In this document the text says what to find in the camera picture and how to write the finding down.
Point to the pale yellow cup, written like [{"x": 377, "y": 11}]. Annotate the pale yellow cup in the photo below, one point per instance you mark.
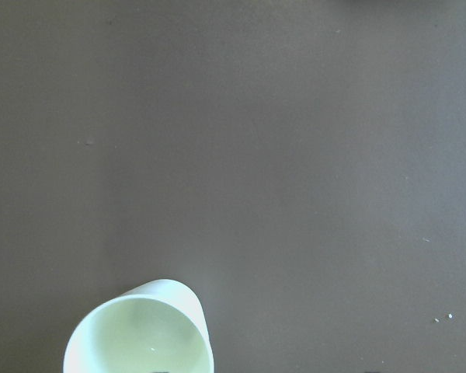
[{"x": 158, "y": 326}]

